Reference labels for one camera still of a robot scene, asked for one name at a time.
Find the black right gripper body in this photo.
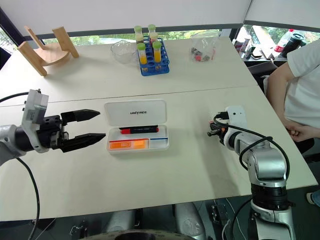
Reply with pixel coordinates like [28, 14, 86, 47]
[206, 116, 228, 145]

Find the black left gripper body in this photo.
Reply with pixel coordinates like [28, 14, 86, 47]
[37, 114, 70, 151]

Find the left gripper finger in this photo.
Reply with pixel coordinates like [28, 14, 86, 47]
[60, 108, 102, 126]
[59, 133, 107, 154]

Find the white plastic pencil case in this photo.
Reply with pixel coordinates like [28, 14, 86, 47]
[103, 99, 170, 155]

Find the red and black marker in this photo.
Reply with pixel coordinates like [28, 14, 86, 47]
[118, 126, 160, 135]

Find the person bare hand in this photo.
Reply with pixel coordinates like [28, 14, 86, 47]
[286, 123, 308, 143]

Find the wooden curved stand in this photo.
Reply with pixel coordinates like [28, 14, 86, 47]
[17, 25, 81, 77]

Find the black office chair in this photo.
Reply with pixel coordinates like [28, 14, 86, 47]
[245, 60, 279, 94]

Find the clear plastic parts bag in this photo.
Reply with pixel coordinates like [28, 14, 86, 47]
[188, 36, 219, 64]

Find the pink and white box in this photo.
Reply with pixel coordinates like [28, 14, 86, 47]
[234, 37, 254, 59]

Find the green capped orange liquid tube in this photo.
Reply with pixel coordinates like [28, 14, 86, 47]
[136, 42, 147, 66]
[152, 40, 162, 64]

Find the blue test tube rack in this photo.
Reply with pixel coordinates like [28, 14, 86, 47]
[136, 37, 171, 77]

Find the silver rounded robot leg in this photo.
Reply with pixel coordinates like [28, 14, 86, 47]
[106, 209, 135, 234]
[174, 201, 207, 240]

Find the person white t-shirt torso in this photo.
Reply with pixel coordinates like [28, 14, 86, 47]
[284, 39, 320, 129]

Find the green capped brown filled tube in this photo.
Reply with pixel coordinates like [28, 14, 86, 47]
[133, 25, 145, 45]

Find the green capped pink filled tube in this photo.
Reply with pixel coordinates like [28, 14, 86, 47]
[147, 23, 159, 43]

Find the red capped cola bottle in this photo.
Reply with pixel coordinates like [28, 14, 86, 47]
[273, 28, 296, 54]

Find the dark rounded robot body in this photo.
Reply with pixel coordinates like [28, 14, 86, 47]
[83, 230, 197, 240]

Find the red bottle with black cap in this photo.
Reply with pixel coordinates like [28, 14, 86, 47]
[281, 32, 308, 59]

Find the white shoe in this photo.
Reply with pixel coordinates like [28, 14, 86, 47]
[306, 189, 320, 207]

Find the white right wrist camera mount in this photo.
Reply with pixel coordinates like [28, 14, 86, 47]
[224, 105, 249, 133]

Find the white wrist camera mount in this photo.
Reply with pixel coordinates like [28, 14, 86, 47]
[21, 88, 50, 154]
[224, 105, 249, 133]

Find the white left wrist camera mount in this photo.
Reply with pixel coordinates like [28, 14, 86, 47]
[21, 88, 50, 154]

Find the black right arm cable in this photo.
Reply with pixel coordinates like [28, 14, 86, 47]
[213, 111, 291, 176]

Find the black metal bracket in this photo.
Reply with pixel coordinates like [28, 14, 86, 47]
[69, 219, 89, 239]
[210, 202, 229, 224]

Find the black waist cable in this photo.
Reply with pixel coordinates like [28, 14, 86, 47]
[228, 196, 254, 240]

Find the white thin cable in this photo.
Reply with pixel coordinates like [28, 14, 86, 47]
[221, 219, 231, 240]

